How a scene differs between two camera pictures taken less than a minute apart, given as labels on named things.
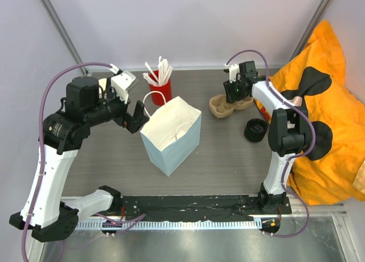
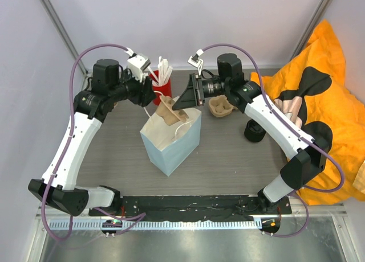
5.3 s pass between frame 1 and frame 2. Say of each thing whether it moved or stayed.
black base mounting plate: stayed
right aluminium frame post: stayed
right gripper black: moved
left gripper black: moved
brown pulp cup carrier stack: stayed
